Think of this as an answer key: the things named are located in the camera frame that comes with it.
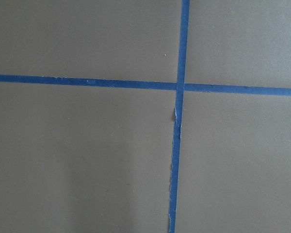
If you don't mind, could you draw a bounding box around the brown paper table cover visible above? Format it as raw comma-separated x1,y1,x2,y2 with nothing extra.
0,0,291,233

